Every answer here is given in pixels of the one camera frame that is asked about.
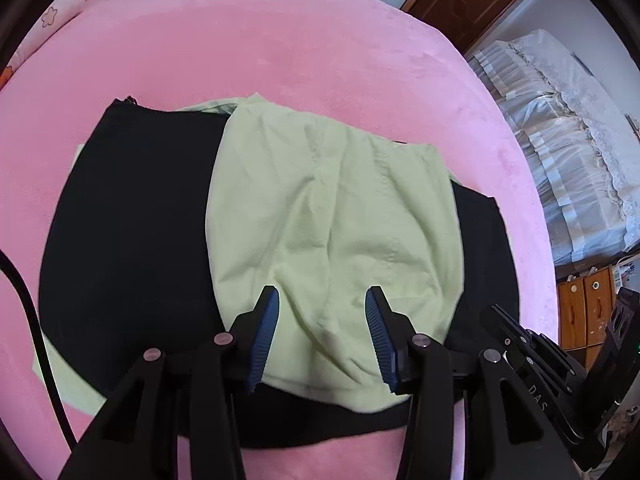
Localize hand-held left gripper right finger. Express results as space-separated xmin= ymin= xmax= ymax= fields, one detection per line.
xmin=364 ymin=286 xmax=573 ymax=480

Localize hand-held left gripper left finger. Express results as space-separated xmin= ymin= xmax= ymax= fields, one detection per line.
xmin=57 ymin=285 xmax=281 ymax=480

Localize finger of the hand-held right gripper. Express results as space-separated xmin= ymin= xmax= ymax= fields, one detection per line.
xmin=479 ymin=304 xmax=590 ymax=413

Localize green and black hooded jacket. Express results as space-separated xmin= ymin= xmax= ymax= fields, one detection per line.
xmin=32 ymin=92 xmax=522 ymax=450

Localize small wooden cabinet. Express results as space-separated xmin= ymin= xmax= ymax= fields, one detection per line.
xmin=555 ymin=265 xmax=619 ymax=357

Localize pink bed blanket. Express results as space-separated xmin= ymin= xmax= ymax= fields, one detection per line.
xmin=0 ymin=0 xmax=560 ymax=480

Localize pink flower print pillow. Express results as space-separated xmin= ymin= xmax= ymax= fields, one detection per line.
xmin=0 ymin=0 xmax=92 ymax=88

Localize black cable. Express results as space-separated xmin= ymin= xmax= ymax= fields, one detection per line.
xmin=0 ymin=249 xmax=79 ymax=450

